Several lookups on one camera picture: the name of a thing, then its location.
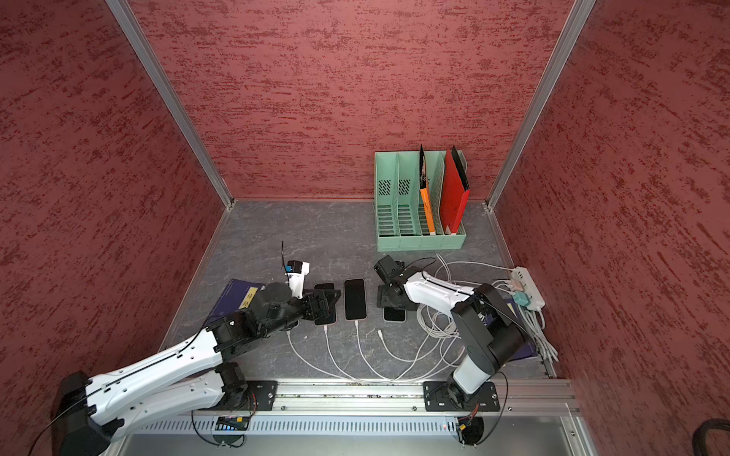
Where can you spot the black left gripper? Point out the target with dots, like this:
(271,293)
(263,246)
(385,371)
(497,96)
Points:
(313,313)

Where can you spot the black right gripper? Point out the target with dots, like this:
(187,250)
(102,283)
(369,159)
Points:
(382,299)

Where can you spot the black phone white case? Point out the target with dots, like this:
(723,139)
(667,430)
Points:
(394,315)

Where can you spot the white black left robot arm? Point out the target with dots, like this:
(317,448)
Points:
(199,373)

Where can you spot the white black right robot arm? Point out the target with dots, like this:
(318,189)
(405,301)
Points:
(489,329)

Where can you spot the green plastic file organizer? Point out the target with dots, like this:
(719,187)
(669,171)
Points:
(401,222)

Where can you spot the dark blue notebook left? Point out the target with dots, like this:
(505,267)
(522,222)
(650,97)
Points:
(237,295)

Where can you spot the orange black book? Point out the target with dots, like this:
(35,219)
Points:
(424,191)

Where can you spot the red folder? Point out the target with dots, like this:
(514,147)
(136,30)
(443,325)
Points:
(455,192)

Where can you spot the white power strip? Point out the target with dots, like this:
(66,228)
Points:
(536,302)

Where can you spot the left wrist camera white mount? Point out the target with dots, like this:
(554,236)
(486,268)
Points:
(296,272)

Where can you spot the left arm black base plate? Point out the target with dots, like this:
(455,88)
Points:
(254,396)

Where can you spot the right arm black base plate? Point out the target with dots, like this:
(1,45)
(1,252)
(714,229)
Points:
(448,397)

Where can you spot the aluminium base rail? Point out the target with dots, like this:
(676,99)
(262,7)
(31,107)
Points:
(308,417)

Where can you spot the right aluminium corner post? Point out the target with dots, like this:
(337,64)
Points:
(577,18)

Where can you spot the aluminium corner post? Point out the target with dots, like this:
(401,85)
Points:
(125,18)
(577,18)

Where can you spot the left aluminium corner post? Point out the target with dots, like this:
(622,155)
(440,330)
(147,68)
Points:
(125,18)

